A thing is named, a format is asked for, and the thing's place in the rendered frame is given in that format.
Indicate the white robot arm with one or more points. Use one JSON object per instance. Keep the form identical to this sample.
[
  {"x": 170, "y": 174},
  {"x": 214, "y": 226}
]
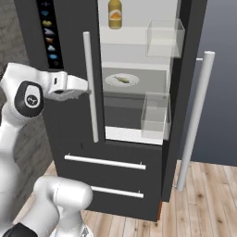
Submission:
[{"x": 12, "y": 129}]

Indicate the open black fridge door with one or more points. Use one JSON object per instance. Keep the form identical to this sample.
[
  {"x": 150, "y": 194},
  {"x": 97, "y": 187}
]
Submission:
[{"x": 182, "y": 92}]

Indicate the white fridge shelf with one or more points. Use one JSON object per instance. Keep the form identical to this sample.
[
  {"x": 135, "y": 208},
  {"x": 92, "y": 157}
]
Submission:
[
  {"x": 123, "y": 134},
  {"x": 135, "y": 65},
  {"x": 123, "y": 34}
]

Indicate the black fridge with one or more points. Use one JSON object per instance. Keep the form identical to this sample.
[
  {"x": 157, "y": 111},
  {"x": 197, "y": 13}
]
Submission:
[{"x": 129, "y": 172}]

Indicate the fish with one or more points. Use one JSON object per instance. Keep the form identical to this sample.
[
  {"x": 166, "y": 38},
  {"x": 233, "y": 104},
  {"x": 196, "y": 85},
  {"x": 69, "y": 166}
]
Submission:
[{"x": 121, "y": 79}]

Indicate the black fridge door with display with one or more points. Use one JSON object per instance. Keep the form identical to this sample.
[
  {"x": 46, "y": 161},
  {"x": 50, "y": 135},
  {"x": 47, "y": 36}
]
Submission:
[{"x": 72, "y": 61}]

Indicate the clear door bin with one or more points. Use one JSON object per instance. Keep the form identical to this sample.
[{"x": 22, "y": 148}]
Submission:
[
  {"x": 165, "y": 38},
  {"x": 155, "y": 117}
]

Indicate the yellow bottle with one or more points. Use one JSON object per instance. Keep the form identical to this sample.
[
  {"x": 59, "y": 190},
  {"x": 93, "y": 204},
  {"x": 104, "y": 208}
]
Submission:
[{"x": 115, "y": 15}]

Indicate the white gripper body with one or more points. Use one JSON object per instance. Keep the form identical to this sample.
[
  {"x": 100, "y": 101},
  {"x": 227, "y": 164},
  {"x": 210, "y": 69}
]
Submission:
[{"x": 76, "y": 84}]

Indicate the white plate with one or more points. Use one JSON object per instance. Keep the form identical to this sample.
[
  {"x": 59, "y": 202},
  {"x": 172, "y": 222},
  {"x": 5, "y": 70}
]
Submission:
[{"x": 131, "y": 81}]

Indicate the black fridge drawer front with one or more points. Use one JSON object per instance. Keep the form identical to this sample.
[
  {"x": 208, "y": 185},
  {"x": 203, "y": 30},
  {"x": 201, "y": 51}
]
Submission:
[
  {"x": 108, "y": 174},
  {"x": 123, "y": 206}
]

